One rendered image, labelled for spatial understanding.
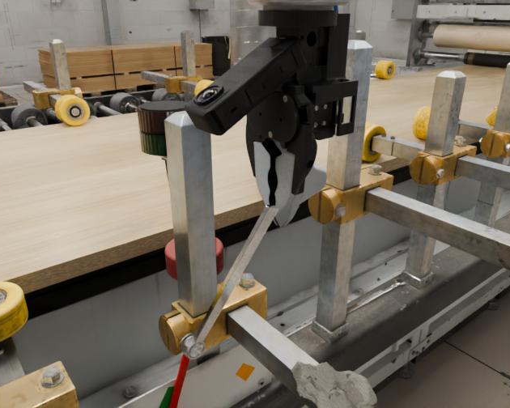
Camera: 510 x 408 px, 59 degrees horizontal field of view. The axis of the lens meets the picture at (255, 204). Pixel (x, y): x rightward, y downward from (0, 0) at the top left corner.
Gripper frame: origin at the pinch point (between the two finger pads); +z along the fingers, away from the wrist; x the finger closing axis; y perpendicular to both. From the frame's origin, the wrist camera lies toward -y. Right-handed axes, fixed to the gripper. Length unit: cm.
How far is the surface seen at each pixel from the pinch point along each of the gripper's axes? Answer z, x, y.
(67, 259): 10.4, 23.5, -16.0
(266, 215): -1.2, -1.2, -2.2
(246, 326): 14.4, 2.0, -2.5
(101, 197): 10.4, 41.4, -4.8
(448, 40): -2, 113, 224
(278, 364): 15.2, -4.5, -2.9
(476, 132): 6, 15, 72
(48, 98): 5, 114, 7
